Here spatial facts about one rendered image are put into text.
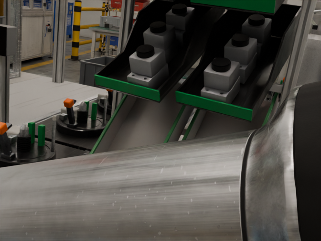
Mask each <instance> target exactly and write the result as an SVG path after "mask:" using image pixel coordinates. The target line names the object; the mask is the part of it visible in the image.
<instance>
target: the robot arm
mask: <svg viewBox="0 0 321 241"><path fill-rule="evenodd" d="M0 241H321V81H318V82H313V83H308V84H305V85H300V86H297V87H294V88H293V89H292V90H291V92H290V93H289V94H288V95H287V97H286V98H285V100H284V101H283V102H282V104H281V105H280V107H279V108H278V110H277V111H276V112H275V114H274V115H273V116H272V118H271V119H270V121H269V122H268V123H266V124H265V125H264V126H263V127H261V128H260V129H254V130H248V131H239V132H233V133H226V134H220V135H213V136H207V137H201V138H194V139H187V140H181V141H175V142H166V143H160V144H154V145H147V146H141V147H134V148H128V149H121V150H115V151H109V152H102V153H94V154H87V155H81V156H74V157H68V158H62V159H55V160H49V161H42V162H36V163H29V164H21V165H14V166H8V167H2V168H0Z"/></svg>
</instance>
